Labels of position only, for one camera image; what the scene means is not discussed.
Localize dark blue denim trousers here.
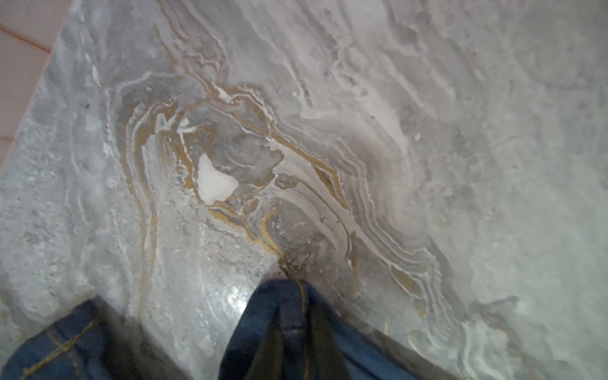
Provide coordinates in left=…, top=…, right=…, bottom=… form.
left=1, top=280, right=415, bottom=379

